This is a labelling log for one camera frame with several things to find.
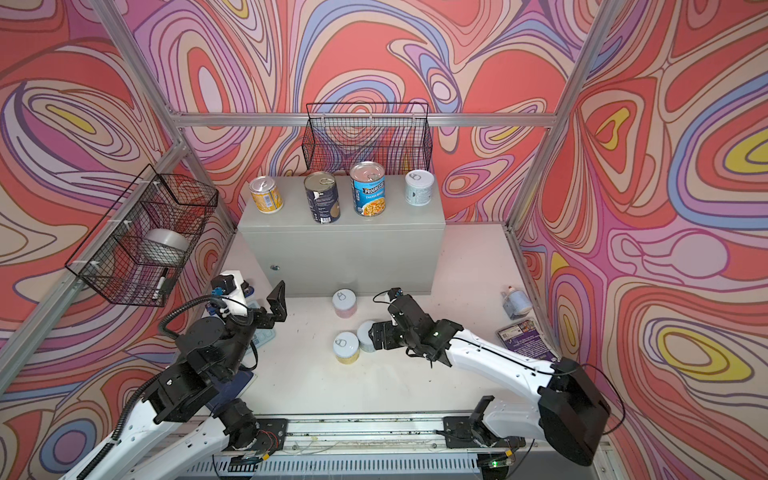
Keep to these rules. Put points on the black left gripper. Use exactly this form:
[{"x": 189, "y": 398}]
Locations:
[{"x": 268, "y": 321}]

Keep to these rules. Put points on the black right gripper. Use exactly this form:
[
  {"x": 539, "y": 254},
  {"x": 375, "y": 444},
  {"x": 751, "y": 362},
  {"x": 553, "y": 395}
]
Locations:
[{"x": 383, "y": 329}]

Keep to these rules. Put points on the light blue white can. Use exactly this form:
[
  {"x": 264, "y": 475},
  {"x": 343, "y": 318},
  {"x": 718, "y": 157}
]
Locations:
[{"x": 364, "y": 339}]

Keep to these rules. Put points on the pink white can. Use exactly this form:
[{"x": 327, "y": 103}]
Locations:
[{"x": 344, "y": 302}]

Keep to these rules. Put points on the white yellow can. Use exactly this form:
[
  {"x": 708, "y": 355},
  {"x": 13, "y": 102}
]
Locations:
[{"x": 346, "y": 347}]

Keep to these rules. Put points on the yellow corn can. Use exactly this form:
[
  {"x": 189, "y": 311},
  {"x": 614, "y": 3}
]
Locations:
[{"x": 265, "y": 194}]

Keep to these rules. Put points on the dark tomato can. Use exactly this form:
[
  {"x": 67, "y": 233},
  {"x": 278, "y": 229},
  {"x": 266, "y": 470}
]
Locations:
[{"x": 323, "y": 198}]

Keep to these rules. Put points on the pale green white can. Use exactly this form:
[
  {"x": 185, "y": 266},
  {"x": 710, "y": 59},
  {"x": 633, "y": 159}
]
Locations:
[{"x": 418, "y": 187}]

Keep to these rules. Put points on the blue label large can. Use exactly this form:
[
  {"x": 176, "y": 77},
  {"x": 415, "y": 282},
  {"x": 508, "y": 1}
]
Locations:
[{"x": 368, "y": 188}]

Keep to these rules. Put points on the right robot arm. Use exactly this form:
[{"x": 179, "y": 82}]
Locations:
[{"x": 565, "y": 407}]

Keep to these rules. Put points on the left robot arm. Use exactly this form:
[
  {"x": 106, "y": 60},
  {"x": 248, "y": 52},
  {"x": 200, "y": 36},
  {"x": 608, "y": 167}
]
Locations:
[{"x": 193, "y": 410}]

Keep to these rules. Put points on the mint green calculator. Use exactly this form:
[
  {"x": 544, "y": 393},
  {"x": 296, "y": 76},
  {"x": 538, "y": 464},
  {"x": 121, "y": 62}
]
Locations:
[{"x": 262, "y": 337}]

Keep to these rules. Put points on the grey metal cabinet box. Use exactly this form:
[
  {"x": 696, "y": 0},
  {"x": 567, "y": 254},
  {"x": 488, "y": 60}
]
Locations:
[{"x": 397, "y": 248}]

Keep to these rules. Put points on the dark blue notebook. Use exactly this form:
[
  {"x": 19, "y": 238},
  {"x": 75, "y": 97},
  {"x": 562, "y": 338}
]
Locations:
[{"x": 227, "y": 391}]

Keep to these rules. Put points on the small white bottle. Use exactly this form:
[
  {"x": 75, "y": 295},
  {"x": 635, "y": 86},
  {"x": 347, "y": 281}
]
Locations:
[{"x": 516, "y": 303}]

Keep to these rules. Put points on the purple packet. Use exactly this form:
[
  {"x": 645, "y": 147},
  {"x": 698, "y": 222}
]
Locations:
[{"x": 524, "y": 339}]

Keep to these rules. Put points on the black marker pen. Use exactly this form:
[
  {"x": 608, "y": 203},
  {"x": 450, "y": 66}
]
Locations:
[{"x": 158, "y": 290}]

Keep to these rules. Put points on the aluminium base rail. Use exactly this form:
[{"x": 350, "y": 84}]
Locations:
[{"x": 375, "y": 446}]

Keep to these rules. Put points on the black wire basket left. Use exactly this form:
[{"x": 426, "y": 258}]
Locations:
[{"x": 160, "y": 219}]

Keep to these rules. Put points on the black wire basket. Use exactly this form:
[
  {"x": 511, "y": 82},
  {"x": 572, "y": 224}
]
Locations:
[
  {"x": 160, "y": 219},
  {"x": 396, "y": 135}
]

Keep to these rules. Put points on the black wire basket back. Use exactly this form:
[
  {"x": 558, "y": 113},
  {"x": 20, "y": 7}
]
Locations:
[{"x": 396, "y": 135}]

